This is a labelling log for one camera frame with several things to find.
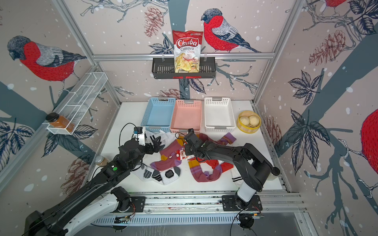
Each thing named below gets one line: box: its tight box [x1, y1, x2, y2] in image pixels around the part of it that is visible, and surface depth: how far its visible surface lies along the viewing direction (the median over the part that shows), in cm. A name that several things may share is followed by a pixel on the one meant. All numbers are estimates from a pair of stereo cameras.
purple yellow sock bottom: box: [188, 159, 223, 183], surface depth 84 cm
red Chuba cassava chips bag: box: [172, 29, 204, 74], surface depth 87 cm
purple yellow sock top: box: [197, 132, 237, 146], surface depth 100 cm
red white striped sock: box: [175, 147, 187, 161], surface depth 90 cm
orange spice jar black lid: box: [45, 112, 75, 133], surface depth 62 cm
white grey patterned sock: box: [131, 166, 181, 186], surface depth 84 cm
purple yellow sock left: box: [150, 138, 184, 172], surface depth 90 cm
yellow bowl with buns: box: [236, 110, 262, 134], surface depth 103 cm
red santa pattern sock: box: [195, 157, 234, 173], surface depth 85 cm
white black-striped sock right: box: [230, 165, 244, 188], surface depth 83 cm
